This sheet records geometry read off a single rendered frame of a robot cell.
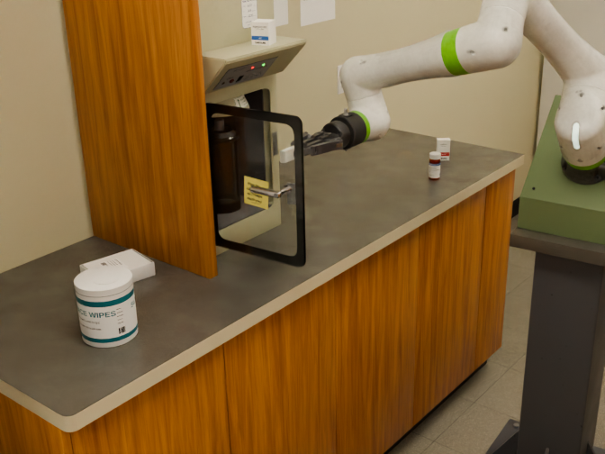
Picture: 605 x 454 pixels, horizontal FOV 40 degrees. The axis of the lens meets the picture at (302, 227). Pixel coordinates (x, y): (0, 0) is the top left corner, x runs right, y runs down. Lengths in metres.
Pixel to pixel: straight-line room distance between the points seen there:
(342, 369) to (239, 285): 0.51
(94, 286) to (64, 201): 0.65
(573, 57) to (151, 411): 1.39
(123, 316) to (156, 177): 0.47
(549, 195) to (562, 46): 0.45
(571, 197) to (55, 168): 1.47
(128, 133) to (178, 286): 0.43
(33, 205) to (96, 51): 0.48
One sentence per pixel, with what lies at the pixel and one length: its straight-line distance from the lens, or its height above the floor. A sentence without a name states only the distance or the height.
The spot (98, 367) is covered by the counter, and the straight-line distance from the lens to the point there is 1.91.
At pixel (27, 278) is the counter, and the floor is 0.94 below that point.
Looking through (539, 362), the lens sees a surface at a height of 0.50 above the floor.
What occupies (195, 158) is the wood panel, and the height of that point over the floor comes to 1.27.
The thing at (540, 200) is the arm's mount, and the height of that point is 1.04.
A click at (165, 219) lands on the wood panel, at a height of 1.07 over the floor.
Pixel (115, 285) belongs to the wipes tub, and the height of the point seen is 1.09.
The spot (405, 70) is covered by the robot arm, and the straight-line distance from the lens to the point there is 2.21.
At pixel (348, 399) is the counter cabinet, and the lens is 2.63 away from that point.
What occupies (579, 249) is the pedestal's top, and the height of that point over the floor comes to 0.93.
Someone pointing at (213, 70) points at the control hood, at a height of 1.48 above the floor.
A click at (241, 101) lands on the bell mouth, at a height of 1.34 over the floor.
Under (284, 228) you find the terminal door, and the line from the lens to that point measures 2.13.
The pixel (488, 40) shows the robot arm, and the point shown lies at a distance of 2.06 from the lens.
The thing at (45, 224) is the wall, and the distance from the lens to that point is 2.51.
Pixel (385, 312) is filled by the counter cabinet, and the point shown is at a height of 0.65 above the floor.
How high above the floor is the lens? 1.93
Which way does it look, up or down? 23 degrees down
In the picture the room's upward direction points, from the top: 1 degrees counter-clockwise
